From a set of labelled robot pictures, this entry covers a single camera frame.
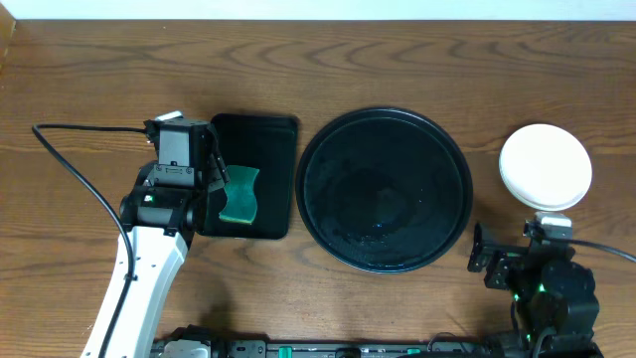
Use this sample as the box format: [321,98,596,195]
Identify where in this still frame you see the green scrub sponge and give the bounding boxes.
[219,165,259,225]

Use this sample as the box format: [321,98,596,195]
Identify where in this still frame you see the black rectangular tray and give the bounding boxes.
[199,113,297,240]

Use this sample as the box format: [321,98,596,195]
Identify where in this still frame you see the pale green plate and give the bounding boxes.
[519,198,578,212]

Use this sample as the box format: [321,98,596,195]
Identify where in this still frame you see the white plate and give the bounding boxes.
[499,123,592,204]

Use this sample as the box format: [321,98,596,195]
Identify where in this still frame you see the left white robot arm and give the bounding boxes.
[82,118,230,357]

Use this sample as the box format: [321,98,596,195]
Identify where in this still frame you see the black round tray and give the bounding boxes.
[295,107,473,273]

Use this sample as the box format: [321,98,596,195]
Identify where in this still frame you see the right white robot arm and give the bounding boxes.
[467,220,602,357]

